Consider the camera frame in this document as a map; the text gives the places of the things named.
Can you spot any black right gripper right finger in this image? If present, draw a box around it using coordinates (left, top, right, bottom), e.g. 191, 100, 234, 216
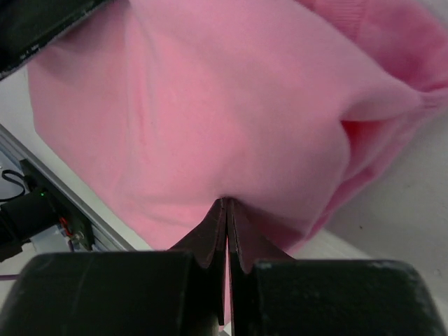
227, 200, 447, 335

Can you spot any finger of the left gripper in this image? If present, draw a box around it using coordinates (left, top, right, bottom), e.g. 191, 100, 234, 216
1, 0, 108, 79

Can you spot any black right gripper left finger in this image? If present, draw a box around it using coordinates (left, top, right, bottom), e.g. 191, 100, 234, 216
1, 199, 226, 335

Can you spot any pink polo shirt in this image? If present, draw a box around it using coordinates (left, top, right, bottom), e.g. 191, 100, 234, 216
27, 1, 447, 253

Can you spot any aluminium mounting rail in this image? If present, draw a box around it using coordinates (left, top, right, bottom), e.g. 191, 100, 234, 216
1, 127, 134, 251

